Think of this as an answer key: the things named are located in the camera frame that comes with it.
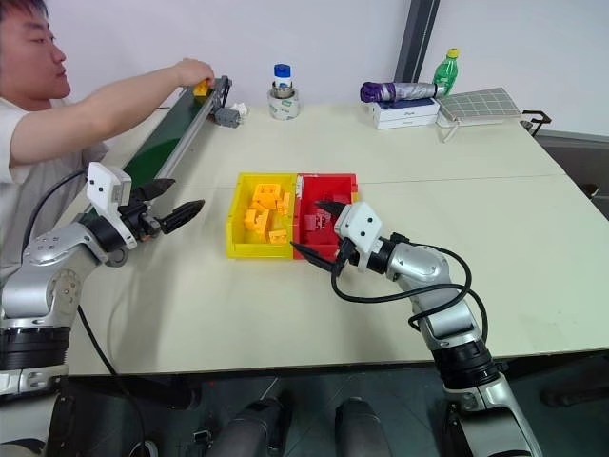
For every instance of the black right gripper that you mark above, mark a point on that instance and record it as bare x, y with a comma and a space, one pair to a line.
345, 252

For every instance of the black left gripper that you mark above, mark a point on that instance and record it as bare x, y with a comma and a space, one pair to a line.
138, 219

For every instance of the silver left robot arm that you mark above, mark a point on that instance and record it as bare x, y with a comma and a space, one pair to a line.
52, 247

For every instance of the person's right forearm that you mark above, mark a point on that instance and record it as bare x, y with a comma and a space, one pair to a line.
133, 90

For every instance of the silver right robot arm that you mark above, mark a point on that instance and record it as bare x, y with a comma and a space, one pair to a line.
428, 271

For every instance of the green conveyor belt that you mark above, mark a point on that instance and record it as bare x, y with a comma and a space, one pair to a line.
157, 143

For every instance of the person's right hand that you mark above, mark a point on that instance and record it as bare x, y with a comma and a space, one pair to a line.
195, 71

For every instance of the red plastic block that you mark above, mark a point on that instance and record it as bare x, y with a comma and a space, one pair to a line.
316, 223

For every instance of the small yellow plastic block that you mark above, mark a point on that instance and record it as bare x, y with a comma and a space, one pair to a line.
278, 235

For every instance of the red plastic bin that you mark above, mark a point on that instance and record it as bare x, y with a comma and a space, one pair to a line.
345, 185

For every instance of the large yellow plastic block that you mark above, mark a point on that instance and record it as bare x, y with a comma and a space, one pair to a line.
265, 194

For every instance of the yellow plastic bin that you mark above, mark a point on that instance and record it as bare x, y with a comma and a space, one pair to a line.
235, 228

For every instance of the white tape roll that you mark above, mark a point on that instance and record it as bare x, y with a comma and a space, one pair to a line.
284, 107

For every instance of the white phone box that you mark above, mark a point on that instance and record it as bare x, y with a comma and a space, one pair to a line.
404, 108
406, 122

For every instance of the white bottle blue cap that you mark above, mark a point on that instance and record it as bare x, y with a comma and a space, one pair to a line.
282, 78

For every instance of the folded purple grey umbrella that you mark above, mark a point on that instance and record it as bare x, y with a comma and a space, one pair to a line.
399, 90

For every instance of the person in white shirt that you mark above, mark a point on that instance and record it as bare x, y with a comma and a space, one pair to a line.
28, 62

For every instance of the white gridded board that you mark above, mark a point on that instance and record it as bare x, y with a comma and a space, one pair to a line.
478, 105

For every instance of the dark grey rounded cylinder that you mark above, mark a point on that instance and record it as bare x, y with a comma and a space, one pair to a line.
361, 428
252, 428

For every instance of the green bottle yellow cap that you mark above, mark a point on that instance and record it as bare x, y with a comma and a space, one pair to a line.
446, 71

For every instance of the black table clamp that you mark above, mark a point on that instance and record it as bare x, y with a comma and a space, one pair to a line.
537, 119

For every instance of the black chair base leg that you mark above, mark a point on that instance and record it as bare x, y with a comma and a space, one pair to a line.
575, 392

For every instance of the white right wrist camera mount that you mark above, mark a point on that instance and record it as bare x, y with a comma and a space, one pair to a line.
359, 226

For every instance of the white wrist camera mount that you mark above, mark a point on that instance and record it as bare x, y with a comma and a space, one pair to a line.
101, 183
359, 226

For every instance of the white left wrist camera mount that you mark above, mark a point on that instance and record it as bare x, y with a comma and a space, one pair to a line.
101, 183

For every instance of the dark grey vertical post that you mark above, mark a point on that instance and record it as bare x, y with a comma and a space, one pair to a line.
416, 38

